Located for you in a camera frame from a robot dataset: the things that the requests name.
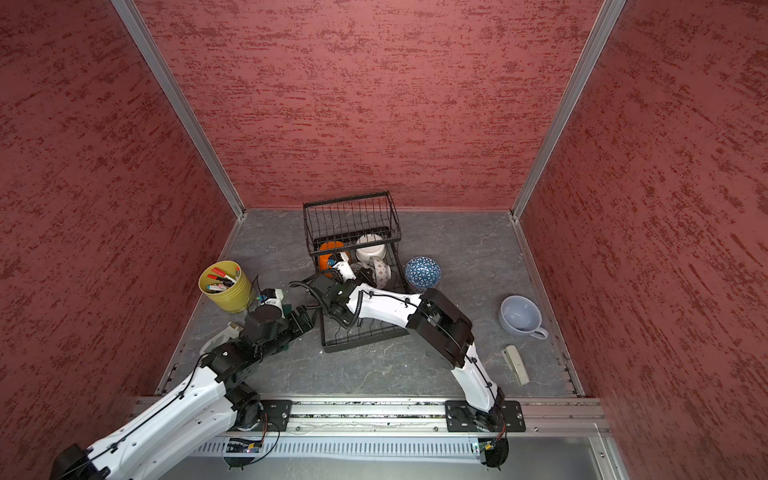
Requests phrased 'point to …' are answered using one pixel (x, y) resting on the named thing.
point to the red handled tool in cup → (222, 273)
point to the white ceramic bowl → (376, 251)
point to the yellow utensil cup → (226, 284)
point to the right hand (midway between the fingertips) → (370, 275)
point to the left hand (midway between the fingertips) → (310, 319)
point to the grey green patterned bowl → (382, 272)
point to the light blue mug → (519, 314)
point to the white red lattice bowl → (360, 266)
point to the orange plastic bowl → (324, 258)
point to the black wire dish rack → (357, 238)
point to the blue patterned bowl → (422, 273)
